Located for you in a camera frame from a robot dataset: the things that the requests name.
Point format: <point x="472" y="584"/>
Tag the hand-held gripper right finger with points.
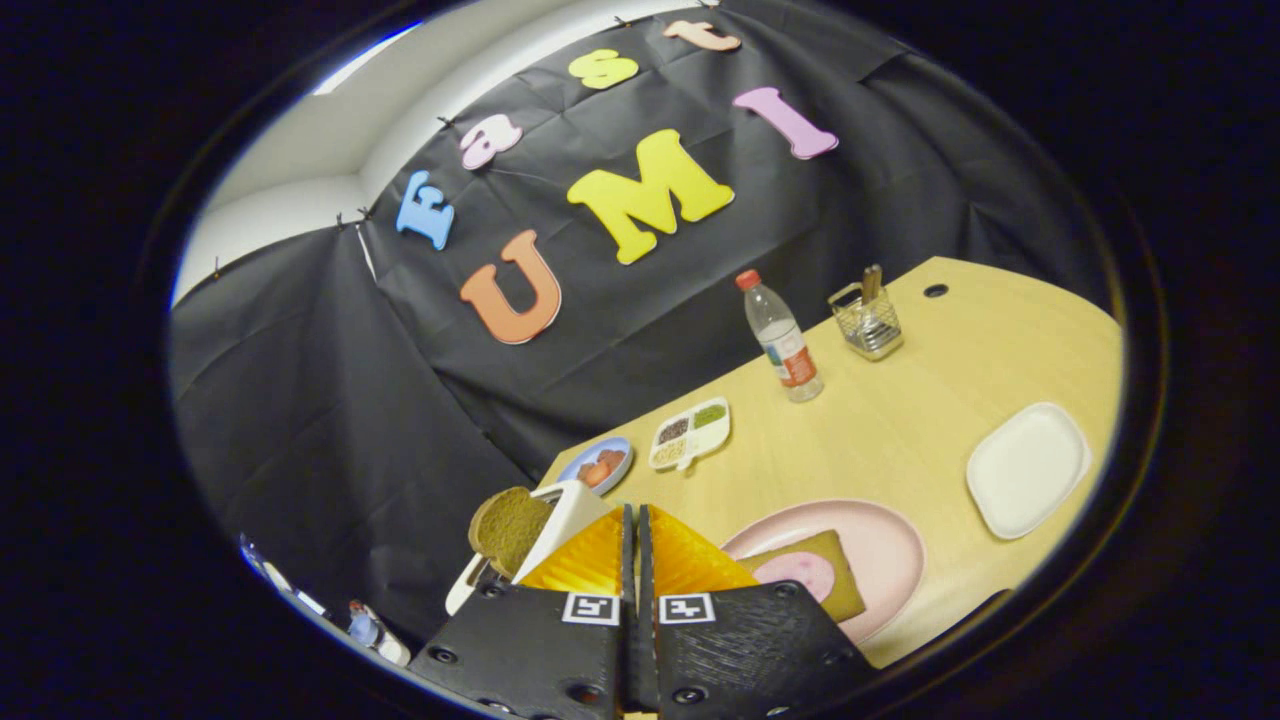
<point x="740" y="650"/>

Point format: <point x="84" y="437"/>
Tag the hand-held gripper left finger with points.
<point x="540" y="650"/>

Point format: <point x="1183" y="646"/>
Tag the brown toasted bread slice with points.
<point x="505" y="530"/>

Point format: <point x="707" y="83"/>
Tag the pink ham slice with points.
<point x="800" y="572"/>

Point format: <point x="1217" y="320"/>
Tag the bread slice with crust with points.
<point x="848" y="590"/>

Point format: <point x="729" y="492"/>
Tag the white toaster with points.
<point x="567" y="515"/>

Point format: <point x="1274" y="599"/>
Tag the blurry blue white object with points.
<point x="378" y="632"/>

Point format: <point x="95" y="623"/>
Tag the pink plate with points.
<point x="890" y="560"/>

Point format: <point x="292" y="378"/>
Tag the blue plate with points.
<point x="575" y="470"/>

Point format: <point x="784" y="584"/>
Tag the reddish meat pieces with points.
<point x="602" y="467"/>

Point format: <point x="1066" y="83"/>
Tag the white divided condiment tray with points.
<point x="692" y="432"/>

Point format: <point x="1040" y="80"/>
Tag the black backdrop cloth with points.
<point x="330" y="420"/>

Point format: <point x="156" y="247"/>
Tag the clear plastic water bottle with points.
<point x="785" y="340"/>

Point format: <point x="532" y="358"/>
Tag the white square plate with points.
<point x="1028" y="470"/>

